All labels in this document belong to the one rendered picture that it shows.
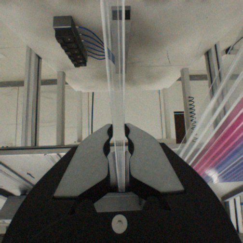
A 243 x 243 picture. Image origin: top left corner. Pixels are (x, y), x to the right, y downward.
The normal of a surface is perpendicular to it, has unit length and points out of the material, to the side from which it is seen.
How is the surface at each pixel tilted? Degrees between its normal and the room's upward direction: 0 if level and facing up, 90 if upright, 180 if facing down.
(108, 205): 133
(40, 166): 43
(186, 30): 0
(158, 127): 90
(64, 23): 90
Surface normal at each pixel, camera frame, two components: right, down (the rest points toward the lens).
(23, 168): 0.04, 0.66
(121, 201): -0.02, -0.75
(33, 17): 0.04, 0.99
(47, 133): 0.01, -0.10
